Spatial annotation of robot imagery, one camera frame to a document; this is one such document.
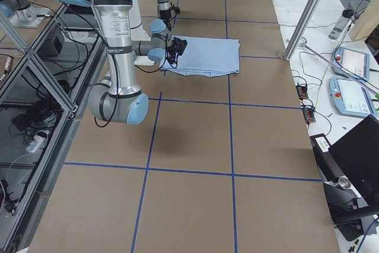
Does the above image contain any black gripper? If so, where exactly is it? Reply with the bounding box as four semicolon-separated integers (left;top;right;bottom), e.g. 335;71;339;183
159;10;173;31
166;37;188;68

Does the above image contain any light blue t-shirt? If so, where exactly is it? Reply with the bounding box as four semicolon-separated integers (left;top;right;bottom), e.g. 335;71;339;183
162;36;240;77

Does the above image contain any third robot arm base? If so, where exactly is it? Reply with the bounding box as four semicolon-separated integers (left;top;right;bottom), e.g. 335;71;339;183
1;0;50;28

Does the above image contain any reacher grabber stick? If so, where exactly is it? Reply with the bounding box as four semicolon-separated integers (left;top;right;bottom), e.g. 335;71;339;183
297;37;378;99

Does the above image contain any orange black connector box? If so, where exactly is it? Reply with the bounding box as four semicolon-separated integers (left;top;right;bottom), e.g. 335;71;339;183
296;85;309;100

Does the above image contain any near blue teach pendant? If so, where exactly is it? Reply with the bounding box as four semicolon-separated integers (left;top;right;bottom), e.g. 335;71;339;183
329;76;377;118

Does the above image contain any blue teach pendant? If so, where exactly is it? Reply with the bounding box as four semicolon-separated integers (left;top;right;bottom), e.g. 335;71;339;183
329;76;377;118
332;47;370;82

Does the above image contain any black box with label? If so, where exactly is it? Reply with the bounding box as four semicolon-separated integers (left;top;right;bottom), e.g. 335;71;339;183
310;133;343;182

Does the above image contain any far blue teach pendant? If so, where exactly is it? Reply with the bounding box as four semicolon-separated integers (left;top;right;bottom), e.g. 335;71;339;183
332;47;370;82

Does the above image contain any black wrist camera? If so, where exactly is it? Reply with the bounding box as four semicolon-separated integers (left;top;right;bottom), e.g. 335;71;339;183
171;5;181;17

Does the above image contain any aluminium side frame rail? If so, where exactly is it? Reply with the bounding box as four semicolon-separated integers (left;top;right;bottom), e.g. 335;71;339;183
1;5;105;252

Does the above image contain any aluminium frame post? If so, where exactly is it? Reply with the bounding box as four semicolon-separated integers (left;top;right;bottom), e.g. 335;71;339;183
284;0;320;61

